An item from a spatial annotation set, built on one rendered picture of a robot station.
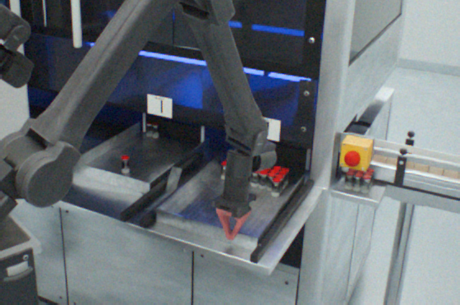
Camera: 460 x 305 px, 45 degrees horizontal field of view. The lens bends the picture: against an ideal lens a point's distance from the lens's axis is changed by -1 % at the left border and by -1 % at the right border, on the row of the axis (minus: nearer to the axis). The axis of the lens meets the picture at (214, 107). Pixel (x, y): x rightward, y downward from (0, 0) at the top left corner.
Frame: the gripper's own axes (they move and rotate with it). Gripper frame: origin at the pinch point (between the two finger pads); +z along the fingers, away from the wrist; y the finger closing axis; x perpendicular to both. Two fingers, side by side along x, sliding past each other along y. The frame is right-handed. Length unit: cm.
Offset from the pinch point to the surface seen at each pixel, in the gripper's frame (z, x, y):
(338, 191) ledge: -3.9, -15.4, 36.7
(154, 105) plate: -17, 42, 34
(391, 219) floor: 57, -17, 196
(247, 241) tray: 0.4, -3.9, 0.9
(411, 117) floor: 28, -4, 359
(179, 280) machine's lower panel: 42, 33, 45
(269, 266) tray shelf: 3.1, -10.5, -2.5
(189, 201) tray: 0.2, 17.2, 12.8
